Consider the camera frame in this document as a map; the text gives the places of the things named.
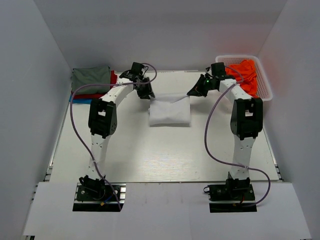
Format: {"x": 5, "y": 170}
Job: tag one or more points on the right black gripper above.
{"x": 198, "y": 90}

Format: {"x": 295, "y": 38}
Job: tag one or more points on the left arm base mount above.
{"x": 94, "y": 195}

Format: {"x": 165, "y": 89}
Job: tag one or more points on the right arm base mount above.
{"x": 233, "y": 196}

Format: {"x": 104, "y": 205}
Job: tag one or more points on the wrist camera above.
{"x": 134, "y": 73}
{"x": 216, "y": 69}

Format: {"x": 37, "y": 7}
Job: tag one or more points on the folded red t-shirt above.
{"x": 113, "y": 80}

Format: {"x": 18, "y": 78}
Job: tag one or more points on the white plastic basket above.
{"x": 263, "y": 87}

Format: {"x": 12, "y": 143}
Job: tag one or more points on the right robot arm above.
{"x": 246, "y": 120}

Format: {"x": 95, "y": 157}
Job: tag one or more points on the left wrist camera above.
{"x": 134, "y": 73}

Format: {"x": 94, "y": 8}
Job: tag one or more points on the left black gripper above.
{"x": 144, "y": 94}

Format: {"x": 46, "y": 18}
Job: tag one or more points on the white t-shirt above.
{"x": 170, "y": 109}

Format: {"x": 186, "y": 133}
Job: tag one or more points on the folded blue t-shirt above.
{"x": 86, "y": 101}

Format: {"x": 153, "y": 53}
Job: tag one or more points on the orange t-shirt in basket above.
{"x": 245, "y": 74}

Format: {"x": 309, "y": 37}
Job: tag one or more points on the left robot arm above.
{"x": 102, "y": 121}

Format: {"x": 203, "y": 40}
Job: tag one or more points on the folded grey t-shirt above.
{"x": 93, "y": 75}

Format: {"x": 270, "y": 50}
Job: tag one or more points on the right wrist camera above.
{"x": 216, "y": 69}

